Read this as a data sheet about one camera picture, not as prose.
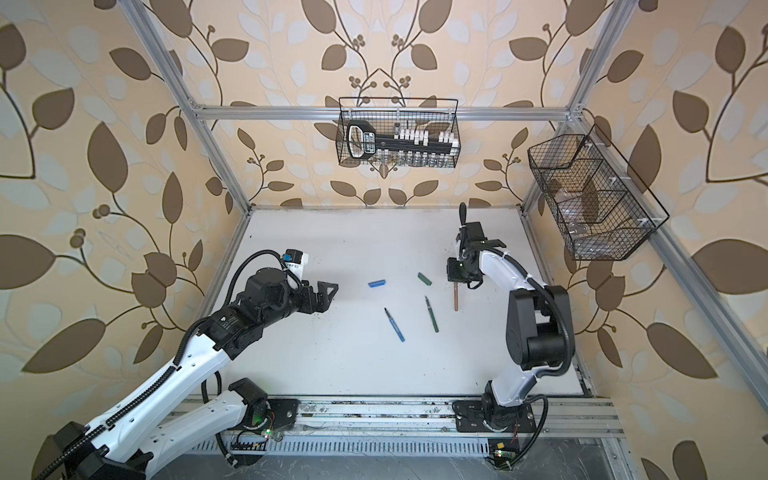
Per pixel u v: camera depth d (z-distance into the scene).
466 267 0.79
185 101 0.89
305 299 0.65
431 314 0.92
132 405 0.42
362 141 0.84
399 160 0.88
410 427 0.74
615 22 0.72
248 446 0.74
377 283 0.99
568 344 0.42
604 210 0.72
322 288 0.68
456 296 0.91
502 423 0.68
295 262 0.65
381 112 0.90
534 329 0.47
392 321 0.91
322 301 0.67
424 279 1.00
